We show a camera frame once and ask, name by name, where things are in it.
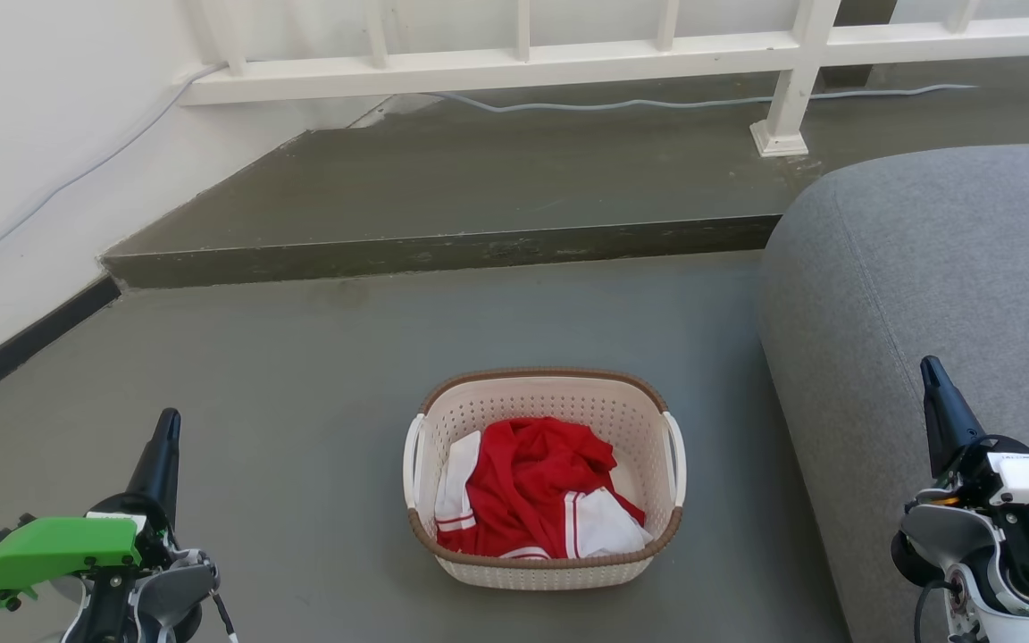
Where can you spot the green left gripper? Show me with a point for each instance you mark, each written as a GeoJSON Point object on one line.
{"type": "Point", "coordinates": [59, 545]}

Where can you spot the red and white clothing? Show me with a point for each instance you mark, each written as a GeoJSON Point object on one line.
{"type": "Point", "coordinates": [523, 487]}

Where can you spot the cream perforated laundry basket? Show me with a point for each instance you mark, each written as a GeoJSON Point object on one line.
{"type": "Point", "coordinates": [550, 397]}

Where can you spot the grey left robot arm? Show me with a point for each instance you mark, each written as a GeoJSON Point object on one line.
{"type": "Point", "coordinates": [166, 594]}

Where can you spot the grey fabric sofa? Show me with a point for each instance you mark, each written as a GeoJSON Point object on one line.
{"type": "Point", "coordinates": [925, 268]}

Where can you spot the black baseboard strip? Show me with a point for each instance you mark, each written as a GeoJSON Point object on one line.
{"type": "Point", "coordinates": [23, 344]}

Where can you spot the white wooden railing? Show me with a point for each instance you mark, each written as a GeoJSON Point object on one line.
{"type": "Point", "coordinates": [479, 70]}

